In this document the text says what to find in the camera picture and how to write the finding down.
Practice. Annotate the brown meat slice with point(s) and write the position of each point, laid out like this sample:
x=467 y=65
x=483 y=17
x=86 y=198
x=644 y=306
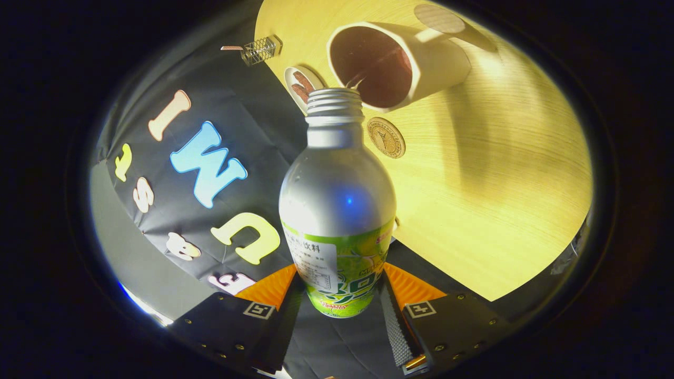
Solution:
x=300 y=93
x=304 y=80

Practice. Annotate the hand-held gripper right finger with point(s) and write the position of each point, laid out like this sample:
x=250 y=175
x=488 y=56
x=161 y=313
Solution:
x=397 y=326

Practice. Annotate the white oval plate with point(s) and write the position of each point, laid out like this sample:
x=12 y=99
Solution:
x=317 y=79

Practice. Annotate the wooden table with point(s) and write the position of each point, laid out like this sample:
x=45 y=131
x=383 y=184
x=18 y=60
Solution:
x=500 y=200

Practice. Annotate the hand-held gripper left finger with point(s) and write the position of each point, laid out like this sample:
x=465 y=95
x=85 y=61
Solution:
x=274 y=337

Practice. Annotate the silver green juice bottle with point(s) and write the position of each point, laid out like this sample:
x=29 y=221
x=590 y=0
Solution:
x=337 y=200

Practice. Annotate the pink checked straw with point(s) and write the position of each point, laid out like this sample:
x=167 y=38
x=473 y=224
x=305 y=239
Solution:
x=231 y=48

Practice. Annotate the round cork coaster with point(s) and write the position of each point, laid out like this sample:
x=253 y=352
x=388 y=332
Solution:
x=387 y=138

